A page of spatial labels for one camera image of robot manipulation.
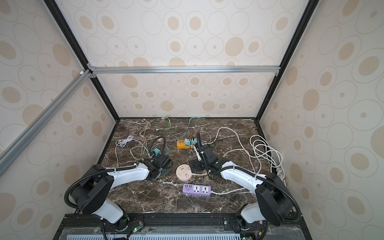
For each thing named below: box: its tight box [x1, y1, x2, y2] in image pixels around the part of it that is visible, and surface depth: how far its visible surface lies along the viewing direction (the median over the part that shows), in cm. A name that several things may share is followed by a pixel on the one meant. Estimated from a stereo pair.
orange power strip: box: [176, 140, 195, 149], surface depth 105 cm
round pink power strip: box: [176, 164, 193, 182], surface depth 89 cm
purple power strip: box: [182, 184, 212, 196], surface depth 83 cm
